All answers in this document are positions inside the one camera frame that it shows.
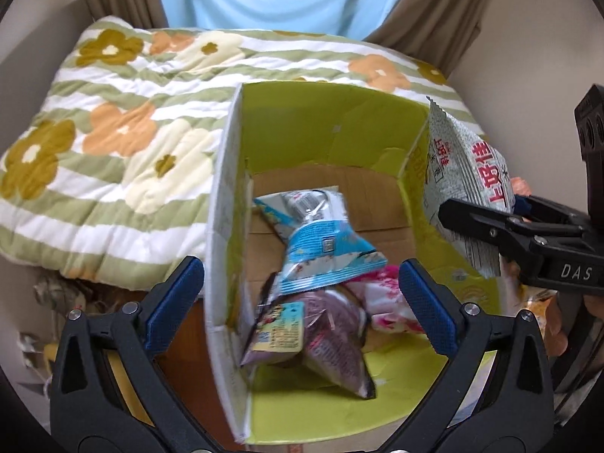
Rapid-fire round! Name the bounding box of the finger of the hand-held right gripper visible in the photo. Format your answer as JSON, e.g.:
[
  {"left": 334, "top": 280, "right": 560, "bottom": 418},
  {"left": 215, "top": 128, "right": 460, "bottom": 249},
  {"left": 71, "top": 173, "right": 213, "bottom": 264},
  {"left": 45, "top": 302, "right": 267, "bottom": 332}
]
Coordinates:
[
  {"left": 516, "top": 194, "right": 593, "bottom": 227},
  {"left": 438, "top": 198, "right": 604, "bottom": 288}
]

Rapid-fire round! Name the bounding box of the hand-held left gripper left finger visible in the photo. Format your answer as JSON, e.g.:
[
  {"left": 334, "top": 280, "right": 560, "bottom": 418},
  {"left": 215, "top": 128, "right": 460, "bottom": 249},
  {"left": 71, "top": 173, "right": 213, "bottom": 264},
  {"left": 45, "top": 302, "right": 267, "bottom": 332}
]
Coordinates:
[{"left": 49, "top": 256, "right": 208, "bottom": 453}]

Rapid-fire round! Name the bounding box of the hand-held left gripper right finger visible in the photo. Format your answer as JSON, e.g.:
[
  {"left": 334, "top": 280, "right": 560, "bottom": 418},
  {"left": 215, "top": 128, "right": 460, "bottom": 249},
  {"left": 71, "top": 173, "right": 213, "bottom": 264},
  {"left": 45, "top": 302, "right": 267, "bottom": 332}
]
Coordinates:
[{"left": 377, "top": 259, "right": 554, "bottom": 453}]

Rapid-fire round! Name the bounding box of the pink snack packet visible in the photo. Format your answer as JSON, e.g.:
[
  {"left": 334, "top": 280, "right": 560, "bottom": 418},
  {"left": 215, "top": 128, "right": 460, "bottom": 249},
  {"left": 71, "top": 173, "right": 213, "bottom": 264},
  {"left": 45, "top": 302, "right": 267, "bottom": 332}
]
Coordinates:
[{"left": 347, "top": 264, "right": 428, "bottom": 336}]

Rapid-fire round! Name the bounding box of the white snack packet red print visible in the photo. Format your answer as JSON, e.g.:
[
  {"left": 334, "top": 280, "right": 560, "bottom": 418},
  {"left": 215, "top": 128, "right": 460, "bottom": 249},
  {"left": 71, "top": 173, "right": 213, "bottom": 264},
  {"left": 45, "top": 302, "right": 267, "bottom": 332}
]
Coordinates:
[{"left": 421, "top": 97, "right": 520, "bottom": 279}]

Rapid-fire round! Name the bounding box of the cardboard box with green lining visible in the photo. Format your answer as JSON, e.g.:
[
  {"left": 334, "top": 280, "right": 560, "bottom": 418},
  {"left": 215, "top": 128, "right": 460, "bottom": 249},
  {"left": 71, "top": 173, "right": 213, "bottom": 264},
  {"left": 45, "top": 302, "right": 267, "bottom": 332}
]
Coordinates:
[{"left": 205, "top": 81, "right": 517, "bottom": 444}]

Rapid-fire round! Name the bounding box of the patterned brown cloth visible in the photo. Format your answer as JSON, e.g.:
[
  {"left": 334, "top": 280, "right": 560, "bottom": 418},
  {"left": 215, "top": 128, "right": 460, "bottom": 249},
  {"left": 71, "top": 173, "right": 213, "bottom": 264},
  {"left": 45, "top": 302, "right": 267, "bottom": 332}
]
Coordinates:
[{"left": 31, "top": 271, "right": 152, "bottom": 314}]

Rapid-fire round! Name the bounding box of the purple snack packet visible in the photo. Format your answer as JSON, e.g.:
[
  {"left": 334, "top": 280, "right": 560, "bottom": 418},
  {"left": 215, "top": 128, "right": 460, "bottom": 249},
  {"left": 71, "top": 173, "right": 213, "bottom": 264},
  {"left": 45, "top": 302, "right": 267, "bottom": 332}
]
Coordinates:
[{"left": 240, "top": 271, "right": 377, "bottom": 399}]

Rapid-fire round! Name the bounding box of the orange snack packet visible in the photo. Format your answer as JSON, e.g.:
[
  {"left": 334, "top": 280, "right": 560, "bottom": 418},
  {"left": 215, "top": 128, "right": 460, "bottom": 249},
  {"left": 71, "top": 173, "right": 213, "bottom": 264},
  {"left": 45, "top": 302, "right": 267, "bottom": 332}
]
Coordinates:
[{"left": 516, "top": 293, "right": 567, "bottom": 354}]

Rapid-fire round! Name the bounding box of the blue snack packet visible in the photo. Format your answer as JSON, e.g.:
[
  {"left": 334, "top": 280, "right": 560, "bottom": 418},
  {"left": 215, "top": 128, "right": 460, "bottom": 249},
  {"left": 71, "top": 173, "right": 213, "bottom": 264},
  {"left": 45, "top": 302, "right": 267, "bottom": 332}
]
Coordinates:
[{"left": 253, "top": 186, "right": 388, "bottom": 298}]

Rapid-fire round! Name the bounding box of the yellow object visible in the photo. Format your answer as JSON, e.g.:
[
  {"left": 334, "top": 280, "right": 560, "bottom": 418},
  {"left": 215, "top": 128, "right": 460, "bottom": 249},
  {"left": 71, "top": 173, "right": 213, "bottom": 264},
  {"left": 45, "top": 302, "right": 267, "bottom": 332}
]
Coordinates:
[{"left": 42, "top": 344, "right": 63, "bottom": 371}]

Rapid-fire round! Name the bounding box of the floral striped quilt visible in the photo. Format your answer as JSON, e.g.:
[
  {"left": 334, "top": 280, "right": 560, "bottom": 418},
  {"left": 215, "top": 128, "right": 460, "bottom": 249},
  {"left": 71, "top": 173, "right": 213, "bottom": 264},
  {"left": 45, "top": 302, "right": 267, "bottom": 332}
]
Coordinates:
[{"left": 0, "top": 15, "right": 492, "bottom": 293}]

